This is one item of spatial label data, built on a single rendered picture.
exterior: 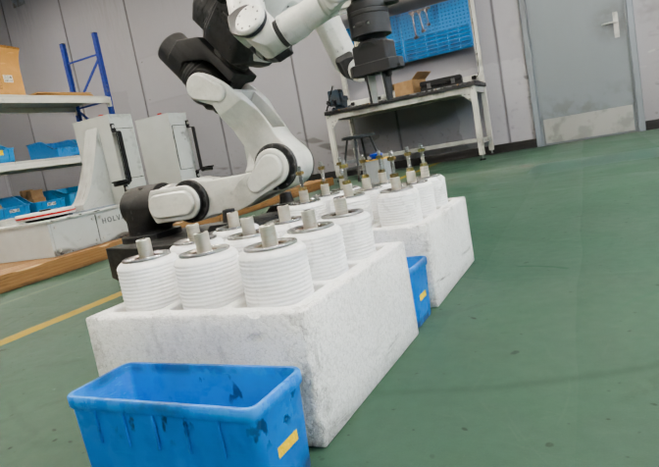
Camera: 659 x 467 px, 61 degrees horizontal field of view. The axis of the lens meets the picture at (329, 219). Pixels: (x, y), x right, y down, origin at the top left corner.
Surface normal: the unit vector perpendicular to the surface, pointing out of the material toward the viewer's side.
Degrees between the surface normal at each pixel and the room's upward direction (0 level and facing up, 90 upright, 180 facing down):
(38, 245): 90
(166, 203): 90
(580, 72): 90
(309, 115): 90
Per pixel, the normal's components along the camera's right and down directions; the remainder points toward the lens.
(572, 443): -0.18, -0.98
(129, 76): -0.41, 0.18
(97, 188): 0.89, -0.11
